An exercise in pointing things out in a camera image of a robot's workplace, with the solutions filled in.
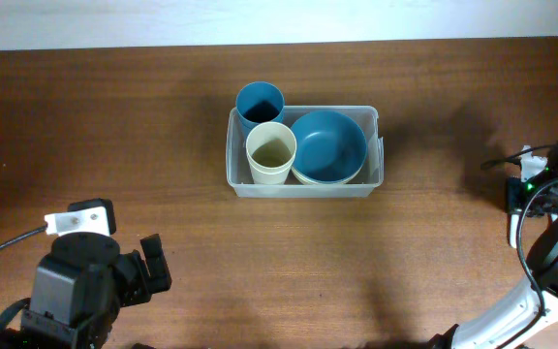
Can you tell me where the cream bowl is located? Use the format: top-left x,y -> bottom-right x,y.
296,176 -> 351,185
292,166 -> 364,185

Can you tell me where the cream cup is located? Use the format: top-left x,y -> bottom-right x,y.
245,122 -> 297,172
249,163 -> 292,185

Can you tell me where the blue cup front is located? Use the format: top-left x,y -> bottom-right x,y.
235,81 -> 285,129

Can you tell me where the blue cup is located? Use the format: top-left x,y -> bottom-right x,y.
238,118 -> 259,140
235,81 -> 285,129

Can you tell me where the blue bowl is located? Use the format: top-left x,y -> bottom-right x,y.
291,111 -> 368,174

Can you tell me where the white plastic fork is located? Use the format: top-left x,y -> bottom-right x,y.
508,212 -> 520,249

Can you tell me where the blue cup back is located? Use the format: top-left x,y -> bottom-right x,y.
238,118 -> 259,140

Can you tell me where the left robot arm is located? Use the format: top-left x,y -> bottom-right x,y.
0,198 -> 171,348

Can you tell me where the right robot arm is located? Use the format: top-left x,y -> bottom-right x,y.
427,140 -> 558,349

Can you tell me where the clear plastic container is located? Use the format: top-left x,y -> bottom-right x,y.
226,106 -> 385,199

